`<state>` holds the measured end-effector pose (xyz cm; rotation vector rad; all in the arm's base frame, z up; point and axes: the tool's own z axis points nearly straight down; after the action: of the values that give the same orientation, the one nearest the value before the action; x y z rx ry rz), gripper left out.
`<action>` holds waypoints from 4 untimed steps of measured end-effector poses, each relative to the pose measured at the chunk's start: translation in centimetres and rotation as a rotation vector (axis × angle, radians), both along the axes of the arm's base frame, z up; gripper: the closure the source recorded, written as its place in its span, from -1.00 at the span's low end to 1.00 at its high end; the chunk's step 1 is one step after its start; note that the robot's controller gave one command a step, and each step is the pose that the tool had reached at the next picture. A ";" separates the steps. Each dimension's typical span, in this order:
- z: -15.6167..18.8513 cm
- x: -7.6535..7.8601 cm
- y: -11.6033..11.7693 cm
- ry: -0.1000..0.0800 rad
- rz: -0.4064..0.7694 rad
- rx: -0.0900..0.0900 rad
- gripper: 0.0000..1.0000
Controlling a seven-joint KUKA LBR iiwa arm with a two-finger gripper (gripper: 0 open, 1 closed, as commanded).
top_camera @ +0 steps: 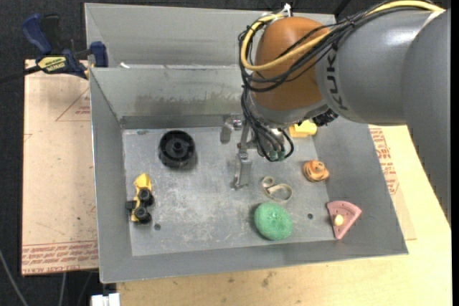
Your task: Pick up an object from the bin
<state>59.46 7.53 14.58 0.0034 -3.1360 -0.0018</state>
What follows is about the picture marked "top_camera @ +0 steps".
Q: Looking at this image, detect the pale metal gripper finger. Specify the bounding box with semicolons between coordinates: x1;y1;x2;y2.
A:
229;152;253;191
219;114;242;145

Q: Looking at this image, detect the yellow block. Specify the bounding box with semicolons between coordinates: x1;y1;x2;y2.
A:
288;119;318;139

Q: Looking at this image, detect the beige rubber band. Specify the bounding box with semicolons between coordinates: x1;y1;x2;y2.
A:
260;176;293;205

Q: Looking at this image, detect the grey metal bin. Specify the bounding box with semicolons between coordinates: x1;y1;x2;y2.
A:
84;2;410;285

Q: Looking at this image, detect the black ribbed round spool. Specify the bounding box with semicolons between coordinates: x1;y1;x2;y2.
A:
157;129;198;170

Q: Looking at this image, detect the orange striped toy animal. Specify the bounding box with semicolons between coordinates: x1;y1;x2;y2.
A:
301;159;331;184

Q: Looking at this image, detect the green round sponge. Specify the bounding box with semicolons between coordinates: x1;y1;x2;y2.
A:
253;201;295;242

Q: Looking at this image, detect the pink toy wedge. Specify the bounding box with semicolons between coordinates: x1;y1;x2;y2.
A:
326;200;363;241

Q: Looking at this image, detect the yellow toy truck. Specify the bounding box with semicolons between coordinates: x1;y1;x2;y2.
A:
124;172;156;225

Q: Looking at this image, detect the brown cardboard board, red print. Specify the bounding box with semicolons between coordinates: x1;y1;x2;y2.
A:
20;59;418;277

